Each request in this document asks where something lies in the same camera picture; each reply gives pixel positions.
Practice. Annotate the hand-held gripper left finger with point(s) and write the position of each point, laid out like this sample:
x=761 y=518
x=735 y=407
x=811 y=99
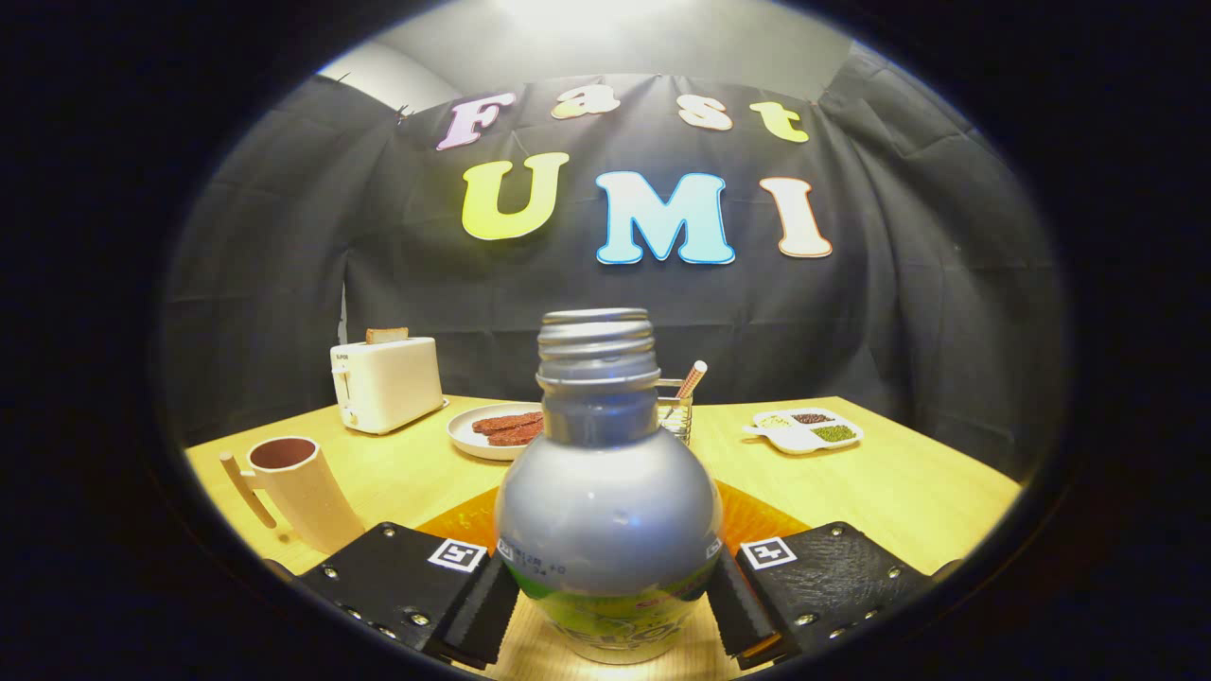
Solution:
x=378 y=577

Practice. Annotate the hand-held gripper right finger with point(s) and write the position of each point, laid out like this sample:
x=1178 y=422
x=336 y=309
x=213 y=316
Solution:
x=842 y=572

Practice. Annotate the silver bottle with green label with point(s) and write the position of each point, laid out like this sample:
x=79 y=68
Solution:
x=605 y=511

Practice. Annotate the wooden table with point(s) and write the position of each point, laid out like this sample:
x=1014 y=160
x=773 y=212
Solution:
x=899 y=501

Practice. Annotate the white divided dish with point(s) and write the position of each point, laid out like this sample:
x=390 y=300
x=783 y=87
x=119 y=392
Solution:
x=799 y=437

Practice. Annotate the white round plate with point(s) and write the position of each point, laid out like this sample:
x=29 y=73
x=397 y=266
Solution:
x=465 y=430

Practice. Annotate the cream toaster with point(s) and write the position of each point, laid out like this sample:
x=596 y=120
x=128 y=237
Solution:
x=393 y=383

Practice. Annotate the red dried meat strip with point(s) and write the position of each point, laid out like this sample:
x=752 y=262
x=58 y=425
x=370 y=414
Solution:
x=516 y=437
x=506 y=421

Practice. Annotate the toast slice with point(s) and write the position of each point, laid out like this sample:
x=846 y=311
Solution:
x=388 y=336

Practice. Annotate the red striped straw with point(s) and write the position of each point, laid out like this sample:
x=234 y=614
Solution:
x=692 y=377

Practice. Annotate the black backdrop cloth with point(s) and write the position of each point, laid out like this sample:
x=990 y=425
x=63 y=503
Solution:
x=284 y=284

